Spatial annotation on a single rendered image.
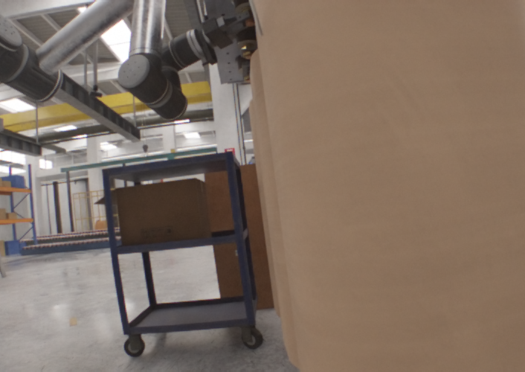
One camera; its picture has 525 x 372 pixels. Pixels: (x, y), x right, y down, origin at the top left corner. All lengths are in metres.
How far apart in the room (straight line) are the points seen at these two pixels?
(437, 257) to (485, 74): 0.25
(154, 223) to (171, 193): 0.16
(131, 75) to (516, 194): 0.92
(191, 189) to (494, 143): 1.38
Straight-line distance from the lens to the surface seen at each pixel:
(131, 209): 1.73
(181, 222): 1.66
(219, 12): 1.34
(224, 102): 11.81
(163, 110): 1.14
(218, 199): 2.20
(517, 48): 0.57
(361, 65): 0.44
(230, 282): 2.25
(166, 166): 1.62
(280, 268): 0.94
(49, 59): 1.74
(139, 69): 1.02
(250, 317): 1.62
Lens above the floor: 0.65
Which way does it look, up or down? 4 degrees up
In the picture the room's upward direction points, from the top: 7 degrees counter-clockwise
